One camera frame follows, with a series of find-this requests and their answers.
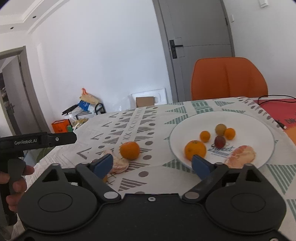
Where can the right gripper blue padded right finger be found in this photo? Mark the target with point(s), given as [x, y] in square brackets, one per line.
[211, 176]

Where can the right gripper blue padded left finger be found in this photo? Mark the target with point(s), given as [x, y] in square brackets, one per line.
[92, 175]

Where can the large orange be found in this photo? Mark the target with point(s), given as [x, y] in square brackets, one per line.
[129, 150]
[195, 147]

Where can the small orange kumquat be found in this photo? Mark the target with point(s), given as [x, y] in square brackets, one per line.
[205, 136]
[229, 133]

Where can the dark brown round fruit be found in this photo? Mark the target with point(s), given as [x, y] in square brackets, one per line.
[219, 142]

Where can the peeled pomelo segment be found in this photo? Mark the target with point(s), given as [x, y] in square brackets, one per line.
[240, 156]
[119, 165]

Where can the yellow-brown longan fruit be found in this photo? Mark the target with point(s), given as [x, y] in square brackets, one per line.
[220, 129]

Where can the brown longan fruit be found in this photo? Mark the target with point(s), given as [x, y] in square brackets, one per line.
[105, 179]

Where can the person's left hand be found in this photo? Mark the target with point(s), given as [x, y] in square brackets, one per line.
[19, 187]

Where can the white round plate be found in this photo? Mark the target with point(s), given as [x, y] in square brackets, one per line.
[249, 131]

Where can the patterned white tablecloth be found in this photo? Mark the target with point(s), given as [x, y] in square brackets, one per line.
[158, 170]

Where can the grey open door left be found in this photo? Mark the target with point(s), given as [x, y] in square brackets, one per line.
[20, 110]

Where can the orange box on floor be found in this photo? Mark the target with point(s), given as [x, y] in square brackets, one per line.
[60, 126]

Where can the pile of bags clutter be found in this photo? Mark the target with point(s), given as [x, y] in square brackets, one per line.
[88, 106]

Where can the orange chair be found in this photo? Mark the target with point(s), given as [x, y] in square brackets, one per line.
[224, 77]

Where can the red orange cartoon tablecloth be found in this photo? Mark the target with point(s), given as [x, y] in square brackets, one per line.
[282, 109]

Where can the cardboard box by wall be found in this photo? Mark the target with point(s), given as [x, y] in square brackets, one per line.
[144, 101]

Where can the white board by wall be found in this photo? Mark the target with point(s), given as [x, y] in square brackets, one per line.
[158, 94]

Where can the grey door with handle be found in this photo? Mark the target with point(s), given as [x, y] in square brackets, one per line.
[191, 30]

